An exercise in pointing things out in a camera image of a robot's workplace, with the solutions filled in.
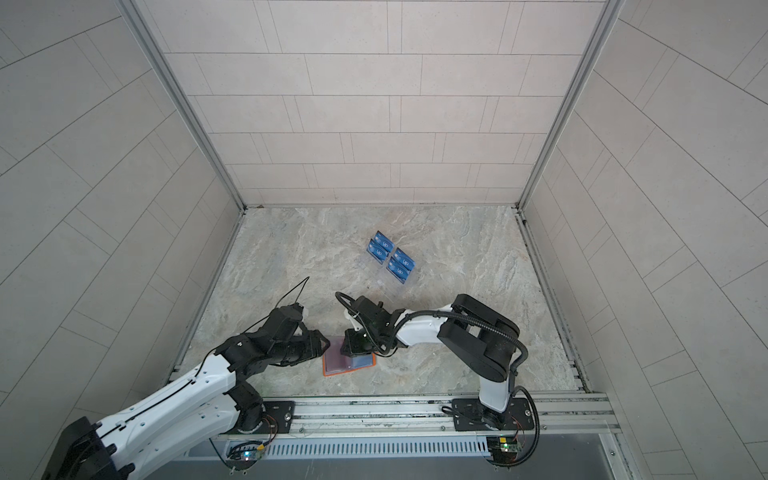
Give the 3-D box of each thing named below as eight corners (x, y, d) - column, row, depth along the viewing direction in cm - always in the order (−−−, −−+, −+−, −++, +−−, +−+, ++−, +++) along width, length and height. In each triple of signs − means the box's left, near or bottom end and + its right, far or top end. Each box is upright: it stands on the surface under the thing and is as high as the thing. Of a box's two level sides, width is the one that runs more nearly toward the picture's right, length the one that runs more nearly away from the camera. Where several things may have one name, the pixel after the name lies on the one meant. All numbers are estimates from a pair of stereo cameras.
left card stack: (366, 256, 103) (364, 241, 96) (380, 245, 106) (379, 230, 100) (383, 270, 99) (382, 256, 93) (397, 258, 103) (397, 243, 96)
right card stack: (384, 274, 98) (384, 260, 92) (397, 262, 101) (397, 247, 95) (403, 288, 95) (404, 275, 88) (416, 275, 98) (417, 261, 92)
